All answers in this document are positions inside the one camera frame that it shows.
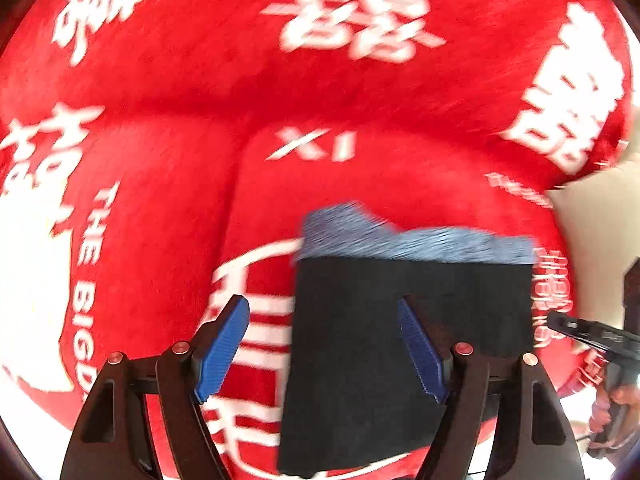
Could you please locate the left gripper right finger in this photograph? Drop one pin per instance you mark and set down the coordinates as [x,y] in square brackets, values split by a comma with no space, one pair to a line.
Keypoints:
[533,437]

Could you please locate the beige pillow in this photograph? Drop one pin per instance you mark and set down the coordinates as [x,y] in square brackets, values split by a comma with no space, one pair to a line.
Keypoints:
[599,219]

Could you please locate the red blanket with white characters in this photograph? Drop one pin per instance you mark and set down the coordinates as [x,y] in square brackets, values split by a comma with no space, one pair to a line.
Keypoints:
[160,156]

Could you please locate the black pants with patterned waistband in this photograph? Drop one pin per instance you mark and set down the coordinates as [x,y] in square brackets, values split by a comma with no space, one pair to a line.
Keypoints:
[353,396]

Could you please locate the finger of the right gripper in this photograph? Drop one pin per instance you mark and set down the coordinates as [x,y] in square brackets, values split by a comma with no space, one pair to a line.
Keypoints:
[617,345]

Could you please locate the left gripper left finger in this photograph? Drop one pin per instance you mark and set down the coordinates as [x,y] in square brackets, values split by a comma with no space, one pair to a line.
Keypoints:
[112,436]

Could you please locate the person's right hand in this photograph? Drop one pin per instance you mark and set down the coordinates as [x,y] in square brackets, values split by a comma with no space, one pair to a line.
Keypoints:
[602,411]

